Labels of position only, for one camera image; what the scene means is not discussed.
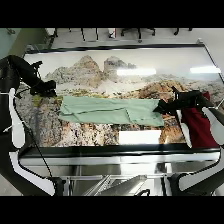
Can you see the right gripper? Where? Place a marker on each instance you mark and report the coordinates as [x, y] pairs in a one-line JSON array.
[[165, 106]]

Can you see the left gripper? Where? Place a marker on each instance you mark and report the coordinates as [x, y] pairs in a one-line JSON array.
[[45, 89]]

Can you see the pale green shirt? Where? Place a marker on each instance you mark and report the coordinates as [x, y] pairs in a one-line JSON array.
[[106, 111]]

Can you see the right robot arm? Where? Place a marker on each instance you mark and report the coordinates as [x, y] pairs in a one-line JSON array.
[[191, 97]]

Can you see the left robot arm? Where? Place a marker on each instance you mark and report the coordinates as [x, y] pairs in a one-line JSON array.
[[13, 75]]

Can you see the dark red garment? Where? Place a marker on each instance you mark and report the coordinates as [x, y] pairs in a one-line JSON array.
[[198, 128]]

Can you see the black office chair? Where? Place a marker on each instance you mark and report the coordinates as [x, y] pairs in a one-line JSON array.
[[138, 31]]

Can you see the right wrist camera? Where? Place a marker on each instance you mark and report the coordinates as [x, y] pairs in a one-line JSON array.
[[175, 94]]

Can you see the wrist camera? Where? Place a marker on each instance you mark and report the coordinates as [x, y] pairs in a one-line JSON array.
[[175, 94], [37, 65]]

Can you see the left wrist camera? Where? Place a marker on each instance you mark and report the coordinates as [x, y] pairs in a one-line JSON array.
[[37, 65]]

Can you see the silver frame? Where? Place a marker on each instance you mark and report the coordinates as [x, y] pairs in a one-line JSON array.
[[100, 165]]

